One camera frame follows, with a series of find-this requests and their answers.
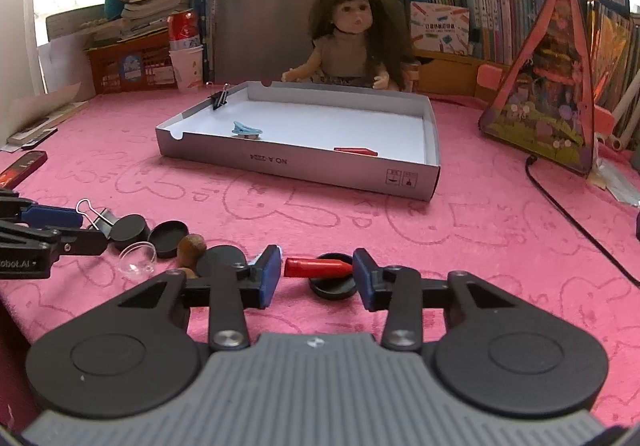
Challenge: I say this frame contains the white colourful printed box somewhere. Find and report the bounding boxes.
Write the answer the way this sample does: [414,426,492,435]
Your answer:
[410,1,471,58]

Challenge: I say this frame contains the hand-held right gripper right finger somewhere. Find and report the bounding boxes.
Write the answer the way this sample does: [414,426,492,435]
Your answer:
[352,249,526,353]

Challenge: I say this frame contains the flat books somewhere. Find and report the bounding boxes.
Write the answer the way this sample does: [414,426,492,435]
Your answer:
[5,101,86,147]

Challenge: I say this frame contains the clear plastic dome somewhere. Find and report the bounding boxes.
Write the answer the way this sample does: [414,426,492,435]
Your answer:
[117,241,158,279]

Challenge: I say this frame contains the folded white cardboard sheet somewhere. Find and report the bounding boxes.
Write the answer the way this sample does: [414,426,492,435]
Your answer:
[10,81,88,137]

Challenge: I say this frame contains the shallow black round lid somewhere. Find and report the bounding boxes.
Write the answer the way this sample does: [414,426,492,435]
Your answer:
[308,253,358,301]
[148,221,190,259]

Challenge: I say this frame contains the orange plastic basket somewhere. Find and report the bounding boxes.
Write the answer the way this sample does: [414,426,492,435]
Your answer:
[85,34,178,94]

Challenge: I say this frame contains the yellow cardboard box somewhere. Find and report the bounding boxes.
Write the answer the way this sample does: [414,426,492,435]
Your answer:
[415,49,506,97]

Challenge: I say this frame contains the pink printed blanket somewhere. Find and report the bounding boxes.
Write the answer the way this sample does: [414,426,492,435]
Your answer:
[0,86,640,427]

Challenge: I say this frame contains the black cable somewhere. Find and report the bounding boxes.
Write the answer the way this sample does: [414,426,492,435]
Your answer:
[525,155,640,287]

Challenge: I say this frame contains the grey cardboard box tray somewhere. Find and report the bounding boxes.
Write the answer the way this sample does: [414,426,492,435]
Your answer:
[155,80,442,202]

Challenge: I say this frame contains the red lipstick tube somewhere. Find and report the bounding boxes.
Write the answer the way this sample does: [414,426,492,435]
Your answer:
[283,256,355,278]

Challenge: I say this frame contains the white paper cup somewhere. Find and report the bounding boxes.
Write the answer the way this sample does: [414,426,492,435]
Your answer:
[169,45,205,93]

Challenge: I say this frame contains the white paper sheet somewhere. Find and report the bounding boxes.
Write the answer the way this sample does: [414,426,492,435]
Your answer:
[37,34,96,97]

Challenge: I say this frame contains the brown-haired doll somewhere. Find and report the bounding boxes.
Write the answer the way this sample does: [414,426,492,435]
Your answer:
[281,0,416,92]

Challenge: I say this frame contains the row of upright books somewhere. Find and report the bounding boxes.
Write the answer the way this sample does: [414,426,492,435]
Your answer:
[345,0,640,112]

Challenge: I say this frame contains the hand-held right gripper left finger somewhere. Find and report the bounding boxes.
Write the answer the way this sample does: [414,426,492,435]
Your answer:
[117,245,283,352]

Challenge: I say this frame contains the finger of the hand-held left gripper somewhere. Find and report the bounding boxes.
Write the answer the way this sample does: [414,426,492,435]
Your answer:
[0,221,110,257]
[0,189,84,229]

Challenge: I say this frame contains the blue upright books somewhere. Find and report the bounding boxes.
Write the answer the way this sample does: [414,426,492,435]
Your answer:
[192,0,223,82]

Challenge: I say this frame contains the clear plastic packet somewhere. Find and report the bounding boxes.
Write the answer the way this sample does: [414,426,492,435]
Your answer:
[592,159,640,207]

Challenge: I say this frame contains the white paper roll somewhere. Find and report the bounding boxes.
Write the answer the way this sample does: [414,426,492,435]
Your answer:
[610,76,640,152]

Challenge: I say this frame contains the black round disc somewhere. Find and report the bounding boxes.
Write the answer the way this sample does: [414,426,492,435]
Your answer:
[196,245,248,277]

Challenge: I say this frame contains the colourful triangular toy house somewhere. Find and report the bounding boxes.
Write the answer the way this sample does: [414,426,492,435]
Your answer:
[478,0,598,177]

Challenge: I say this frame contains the black binder clip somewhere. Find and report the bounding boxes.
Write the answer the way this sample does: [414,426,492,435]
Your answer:
[209,83,232,111]
[75,199,118,239]

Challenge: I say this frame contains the small red flat box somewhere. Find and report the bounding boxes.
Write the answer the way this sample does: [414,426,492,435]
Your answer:
[0,151,48,187]

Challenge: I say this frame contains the grey plastic storage box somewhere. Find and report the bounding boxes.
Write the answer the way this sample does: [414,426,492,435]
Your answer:
[220,0,346,84]

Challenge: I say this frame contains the red drink can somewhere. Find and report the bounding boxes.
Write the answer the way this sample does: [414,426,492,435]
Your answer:
[166,10,201,52]

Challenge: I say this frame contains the thin red stick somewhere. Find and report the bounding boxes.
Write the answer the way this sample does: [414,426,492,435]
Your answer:
[333,145,378,158]

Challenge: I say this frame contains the tall black round cap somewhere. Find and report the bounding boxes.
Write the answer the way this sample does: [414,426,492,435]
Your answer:
[109,215,152,250]

